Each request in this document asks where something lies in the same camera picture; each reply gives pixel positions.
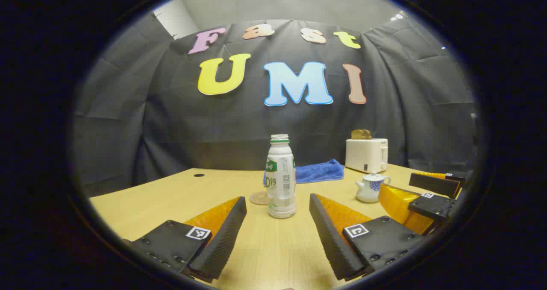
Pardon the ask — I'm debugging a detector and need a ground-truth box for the blue towel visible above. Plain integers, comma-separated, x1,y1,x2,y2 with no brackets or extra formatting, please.
295,159,345,184

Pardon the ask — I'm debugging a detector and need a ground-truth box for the white blue-patterned teacup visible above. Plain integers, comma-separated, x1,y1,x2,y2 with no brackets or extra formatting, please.
356,178,391,203

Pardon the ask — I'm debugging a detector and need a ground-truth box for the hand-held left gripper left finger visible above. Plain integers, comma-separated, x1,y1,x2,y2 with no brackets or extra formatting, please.
124,196,247,283

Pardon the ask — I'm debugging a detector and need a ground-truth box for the white green water bottle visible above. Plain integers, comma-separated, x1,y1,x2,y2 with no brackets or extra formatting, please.
265,134,297,219

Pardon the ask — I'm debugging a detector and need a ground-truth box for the black backdrop cloth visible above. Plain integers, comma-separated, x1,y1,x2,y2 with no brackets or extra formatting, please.
73,19,479,196

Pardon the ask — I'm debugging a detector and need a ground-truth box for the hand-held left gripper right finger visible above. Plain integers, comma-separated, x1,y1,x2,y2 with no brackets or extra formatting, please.
309,193,426,281

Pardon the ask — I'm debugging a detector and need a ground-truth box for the white toaster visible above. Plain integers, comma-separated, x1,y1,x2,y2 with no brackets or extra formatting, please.
345,138,389,174

